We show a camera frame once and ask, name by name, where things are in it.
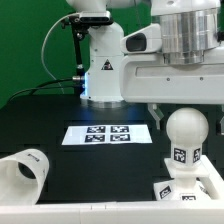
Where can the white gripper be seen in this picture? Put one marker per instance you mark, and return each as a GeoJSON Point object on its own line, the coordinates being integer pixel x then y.
{"type": "Point", "coordinates": [170, 66]}

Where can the white lamp bulb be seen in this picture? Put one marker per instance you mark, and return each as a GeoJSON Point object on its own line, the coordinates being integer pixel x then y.
{"type": "Point", "coordinates": [187, 129]}

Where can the white lamp base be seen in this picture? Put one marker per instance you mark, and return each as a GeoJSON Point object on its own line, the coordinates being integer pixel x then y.
{"type": "Point", "coordinates": [184, 185]}

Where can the white lamp shade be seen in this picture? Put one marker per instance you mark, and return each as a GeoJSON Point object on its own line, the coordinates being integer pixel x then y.
{"type": "Point", "coordinates": [22, 177]}

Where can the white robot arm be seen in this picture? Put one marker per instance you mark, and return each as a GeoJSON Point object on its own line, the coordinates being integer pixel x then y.
{"type": "Point", "coordinates": [102, 88]}

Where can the white marker sheet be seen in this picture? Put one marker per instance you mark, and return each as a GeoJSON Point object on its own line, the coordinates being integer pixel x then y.
{"type": "Point", "coordinates": [107, 134]}

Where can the white frame wall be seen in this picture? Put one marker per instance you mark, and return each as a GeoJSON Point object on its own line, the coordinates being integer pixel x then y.
{"type": "Point", "coordinates": [151, 212]}

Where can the black camera pole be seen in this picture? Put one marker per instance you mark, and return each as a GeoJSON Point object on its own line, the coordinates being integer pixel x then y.
{"type": "Point", "coordinates": [79, 31]}

